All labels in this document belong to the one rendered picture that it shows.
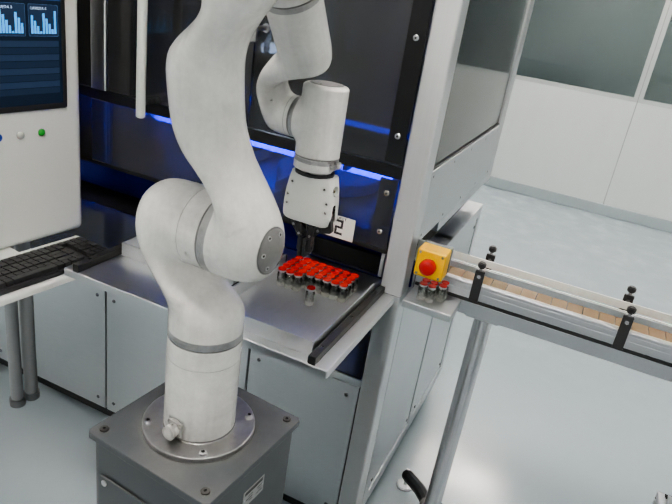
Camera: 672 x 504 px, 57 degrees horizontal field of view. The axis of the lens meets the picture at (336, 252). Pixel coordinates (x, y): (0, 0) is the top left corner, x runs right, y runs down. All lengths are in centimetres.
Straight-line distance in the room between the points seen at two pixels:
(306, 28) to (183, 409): 62
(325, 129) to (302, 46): 18
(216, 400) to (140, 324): 110
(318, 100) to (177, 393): 54
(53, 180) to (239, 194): 112
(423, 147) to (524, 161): 470
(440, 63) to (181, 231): 76
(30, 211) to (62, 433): 91
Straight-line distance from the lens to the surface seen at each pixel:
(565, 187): 615
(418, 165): 147
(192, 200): 91
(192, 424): 106
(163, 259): 96
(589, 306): 164
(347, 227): 157
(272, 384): 189
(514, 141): 612
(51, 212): 194
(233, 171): 84
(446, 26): 143
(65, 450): 241
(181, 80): 81
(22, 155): 184
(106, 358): 230
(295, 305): 147
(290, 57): 101
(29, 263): 175
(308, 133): 112
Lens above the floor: 159
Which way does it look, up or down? 23 degrees down
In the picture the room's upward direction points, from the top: 9 degrees clockwise
